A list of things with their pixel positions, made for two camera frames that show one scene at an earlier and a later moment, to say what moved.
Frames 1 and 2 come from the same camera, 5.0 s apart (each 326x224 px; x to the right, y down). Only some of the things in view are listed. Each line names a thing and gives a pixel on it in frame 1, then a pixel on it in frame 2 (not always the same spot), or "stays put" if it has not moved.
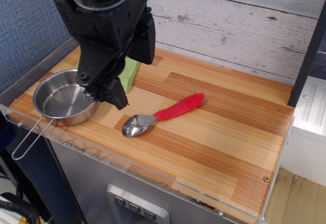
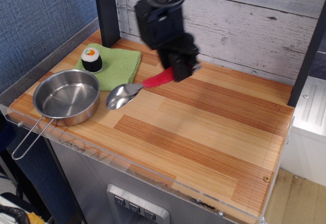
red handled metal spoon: (136, 124) -> (120, 95)
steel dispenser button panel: (125, 207) stays put
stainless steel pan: (58, 95) stays put
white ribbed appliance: (304, 153) stays put
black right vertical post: (309, 58) stays put
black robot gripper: (110, 19) -> (162, 28)
